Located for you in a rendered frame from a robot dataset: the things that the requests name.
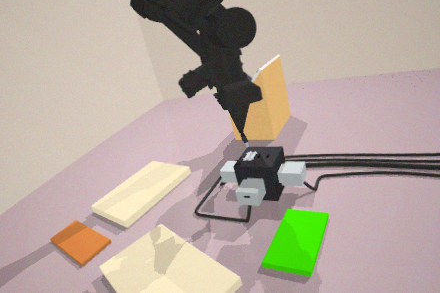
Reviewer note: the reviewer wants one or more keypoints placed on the orange flat square pad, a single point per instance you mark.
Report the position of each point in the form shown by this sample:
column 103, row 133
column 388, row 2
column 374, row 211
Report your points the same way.
column 80, row 242

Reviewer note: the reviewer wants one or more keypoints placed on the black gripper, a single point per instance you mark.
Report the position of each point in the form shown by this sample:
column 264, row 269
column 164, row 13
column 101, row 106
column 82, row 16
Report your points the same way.
column 233, row 94

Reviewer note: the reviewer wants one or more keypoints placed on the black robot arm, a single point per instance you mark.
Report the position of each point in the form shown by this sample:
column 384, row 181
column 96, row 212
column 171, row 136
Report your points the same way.
column 219, row 27

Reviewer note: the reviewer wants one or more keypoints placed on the green flat rectangular slab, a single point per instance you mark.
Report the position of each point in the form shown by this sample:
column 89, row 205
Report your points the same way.
column 296, row 244

